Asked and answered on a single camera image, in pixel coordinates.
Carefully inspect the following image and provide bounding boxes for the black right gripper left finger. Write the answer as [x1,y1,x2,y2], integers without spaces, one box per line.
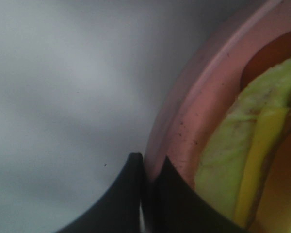
[58,153,144,233]

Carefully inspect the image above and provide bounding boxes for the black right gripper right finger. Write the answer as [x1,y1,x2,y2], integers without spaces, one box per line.
[142,158,246,233]

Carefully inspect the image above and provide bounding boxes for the white bread sandwich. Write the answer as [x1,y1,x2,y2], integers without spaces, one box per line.
[194,32,291,228]

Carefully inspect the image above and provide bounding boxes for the pink plate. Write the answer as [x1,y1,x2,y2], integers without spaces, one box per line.
[144,0,291,186]

